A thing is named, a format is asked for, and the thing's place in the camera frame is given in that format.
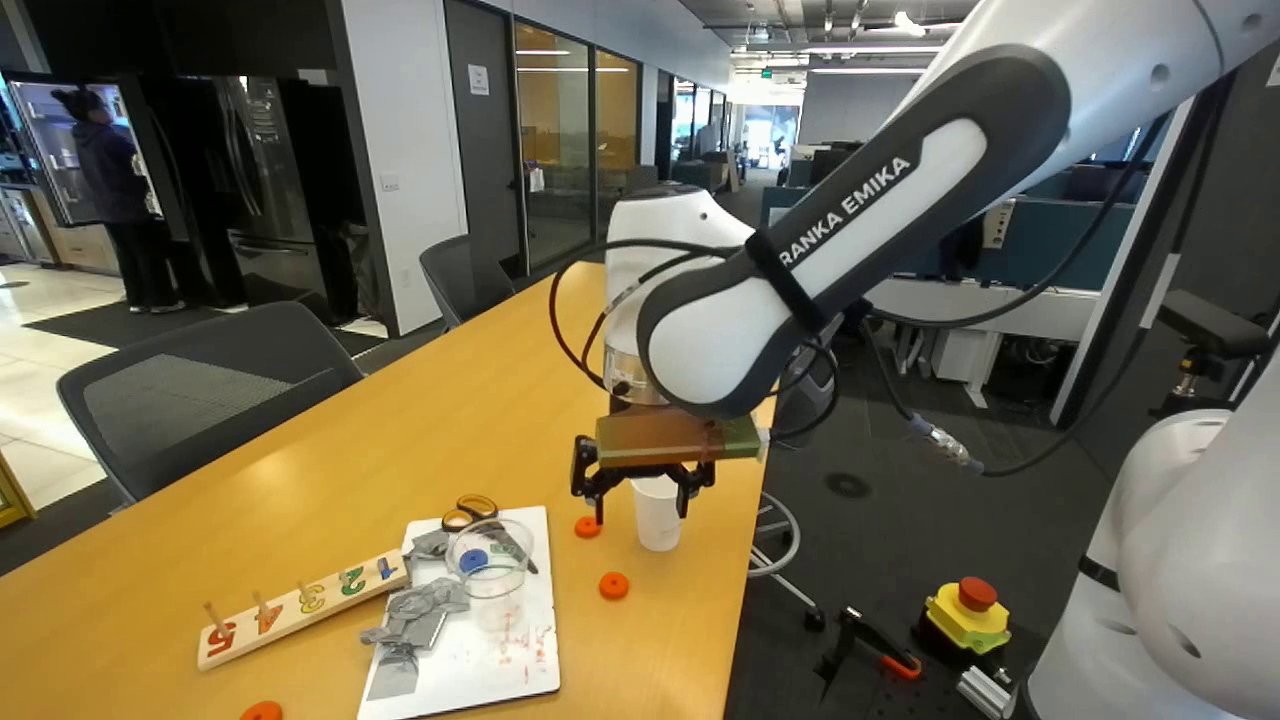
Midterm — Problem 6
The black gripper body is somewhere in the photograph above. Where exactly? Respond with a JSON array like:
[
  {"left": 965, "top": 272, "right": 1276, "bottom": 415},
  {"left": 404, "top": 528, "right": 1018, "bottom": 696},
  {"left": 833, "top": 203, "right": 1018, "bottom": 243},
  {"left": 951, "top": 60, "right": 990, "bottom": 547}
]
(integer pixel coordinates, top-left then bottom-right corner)
[{"left": 597, "top": 458, "right": 701, "bottom": 501}]

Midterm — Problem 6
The white robot base segment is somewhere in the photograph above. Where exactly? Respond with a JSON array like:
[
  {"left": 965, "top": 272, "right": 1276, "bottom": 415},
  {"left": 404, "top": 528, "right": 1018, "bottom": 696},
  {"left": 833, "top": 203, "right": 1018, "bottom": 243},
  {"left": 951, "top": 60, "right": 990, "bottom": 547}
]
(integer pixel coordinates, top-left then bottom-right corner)
[{"left": 1022, "top": 351, "right": 1280, "bottom": 720}]

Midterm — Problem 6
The translucent white plastic cup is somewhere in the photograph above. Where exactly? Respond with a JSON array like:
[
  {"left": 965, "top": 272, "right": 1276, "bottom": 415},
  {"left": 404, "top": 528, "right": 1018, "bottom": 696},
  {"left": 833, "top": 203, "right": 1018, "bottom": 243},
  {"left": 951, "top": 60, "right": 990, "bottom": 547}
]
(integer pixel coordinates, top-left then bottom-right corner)
[{"left": 626, "top": 474, "right": 693, "bottom": 557}]

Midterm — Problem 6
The clear plastic cup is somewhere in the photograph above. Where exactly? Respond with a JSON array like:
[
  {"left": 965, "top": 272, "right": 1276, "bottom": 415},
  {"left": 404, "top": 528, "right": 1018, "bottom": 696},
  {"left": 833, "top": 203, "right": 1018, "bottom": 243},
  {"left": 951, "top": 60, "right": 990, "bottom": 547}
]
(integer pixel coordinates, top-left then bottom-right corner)
[{"left": 442, "top": 518, "right": 538, "bottom": 636}]

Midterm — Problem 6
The crumpled grey cloth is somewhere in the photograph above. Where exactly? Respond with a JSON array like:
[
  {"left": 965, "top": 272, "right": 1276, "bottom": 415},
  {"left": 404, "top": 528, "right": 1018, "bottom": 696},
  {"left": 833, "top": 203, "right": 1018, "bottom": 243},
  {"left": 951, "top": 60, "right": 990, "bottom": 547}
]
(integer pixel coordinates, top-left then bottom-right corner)
[{"left": 354, "top": 528, "right": 477, "bottom": 663}]

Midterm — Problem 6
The grey office chair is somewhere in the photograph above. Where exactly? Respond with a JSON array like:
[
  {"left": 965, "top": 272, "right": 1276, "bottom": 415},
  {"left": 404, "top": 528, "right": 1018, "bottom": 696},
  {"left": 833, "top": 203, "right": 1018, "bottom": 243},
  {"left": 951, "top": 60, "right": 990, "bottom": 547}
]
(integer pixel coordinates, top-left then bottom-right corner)
[
  {"left": 57, "top": 295, "right": 366, "bottom": 506},
  {"left": 416, "top": 234, "right": 516, "bottom": 334}
]

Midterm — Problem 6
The yellow red emergency stop button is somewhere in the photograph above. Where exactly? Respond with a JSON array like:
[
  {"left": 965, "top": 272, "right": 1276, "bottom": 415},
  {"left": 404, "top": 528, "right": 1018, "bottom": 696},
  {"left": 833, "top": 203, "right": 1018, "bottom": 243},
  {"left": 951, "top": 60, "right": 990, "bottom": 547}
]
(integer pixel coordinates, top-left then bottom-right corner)
[{"left": 915, "top": 572, "right": 1015, "bottom": 663}]

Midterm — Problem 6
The wooden number puzzle board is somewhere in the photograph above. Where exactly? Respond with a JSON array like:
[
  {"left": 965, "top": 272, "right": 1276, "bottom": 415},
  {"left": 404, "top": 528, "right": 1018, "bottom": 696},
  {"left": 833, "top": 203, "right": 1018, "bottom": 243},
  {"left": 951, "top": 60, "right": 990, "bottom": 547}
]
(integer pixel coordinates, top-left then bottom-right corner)
[{"left": 192, "top": 544, "right": 416, "bottom": 677}]

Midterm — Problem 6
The white office desk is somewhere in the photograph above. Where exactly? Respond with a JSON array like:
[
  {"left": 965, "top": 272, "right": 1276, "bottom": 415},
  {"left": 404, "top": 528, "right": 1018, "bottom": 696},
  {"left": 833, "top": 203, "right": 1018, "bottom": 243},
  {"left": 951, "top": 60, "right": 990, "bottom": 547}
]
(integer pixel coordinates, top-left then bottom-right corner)
[{"left": 864, "top": 272, "right": 1111, "bottom": 413}]

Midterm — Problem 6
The blue desk partition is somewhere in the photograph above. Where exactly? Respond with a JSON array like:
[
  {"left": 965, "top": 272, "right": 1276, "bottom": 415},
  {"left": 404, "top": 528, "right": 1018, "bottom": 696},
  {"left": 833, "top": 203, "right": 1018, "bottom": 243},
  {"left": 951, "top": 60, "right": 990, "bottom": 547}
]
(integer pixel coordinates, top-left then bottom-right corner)
[{"left": 971, "top": 192, "right": 1162, "bottom": 292}]

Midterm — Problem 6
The person in dark clothes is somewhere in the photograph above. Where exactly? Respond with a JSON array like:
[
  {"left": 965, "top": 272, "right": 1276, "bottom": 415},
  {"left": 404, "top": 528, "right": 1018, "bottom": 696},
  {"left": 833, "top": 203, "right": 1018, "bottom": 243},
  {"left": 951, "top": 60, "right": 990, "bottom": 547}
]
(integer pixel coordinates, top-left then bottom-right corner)
[{"left": 52, "top": 83, "right": 182, "bottom": 317}]

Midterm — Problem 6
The chair base with foot ring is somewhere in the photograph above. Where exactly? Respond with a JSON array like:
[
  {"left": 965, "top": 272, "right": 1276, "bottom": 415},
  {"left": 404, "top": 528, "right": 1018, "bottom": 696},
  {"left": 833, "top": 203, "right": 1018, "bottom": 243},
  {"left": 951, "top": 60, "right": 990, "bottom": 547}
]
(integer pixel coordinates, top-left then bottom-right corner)
[{"left": 744, "top": 491, "right": 833, "bottom": 636}]

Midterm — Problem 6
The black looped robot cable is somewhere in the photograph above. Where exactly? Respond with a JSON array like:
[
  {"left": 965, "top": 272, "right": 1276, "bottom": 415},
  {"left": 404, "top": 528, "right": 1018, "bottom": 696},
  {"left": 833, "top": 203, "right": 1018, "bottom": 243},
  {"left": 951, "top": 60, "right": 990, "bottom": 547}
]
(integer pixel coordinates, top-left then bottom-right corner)
[{"left": 544, "top": 237, "right": 752, "bottom": 392}]

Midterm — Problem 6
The black clamp with orange handle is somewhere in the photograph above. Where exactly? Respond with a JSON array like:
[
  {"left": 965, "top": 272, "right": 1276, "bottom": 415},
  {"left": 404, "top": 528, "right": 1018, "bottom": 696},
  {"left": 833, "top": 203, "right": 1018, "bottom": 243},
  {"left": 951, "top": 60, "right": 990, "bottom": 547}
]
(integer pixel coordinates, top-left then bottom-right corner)
[{"left": 812, "top": 603, "right": 927, "bottom": 696}]

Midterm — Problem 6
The long black robot cable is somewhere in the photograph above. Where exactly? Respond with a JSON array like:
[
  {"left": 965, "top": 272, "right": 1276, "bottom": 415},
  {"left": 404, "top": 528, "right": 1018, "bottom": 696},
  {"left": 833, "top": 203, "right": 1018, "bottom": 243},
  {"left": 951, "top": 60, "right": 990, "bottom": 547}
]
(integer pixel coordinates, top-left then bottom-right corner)
[{"left": 765, "top": 124, "right": 1202, "bottom": 481}]

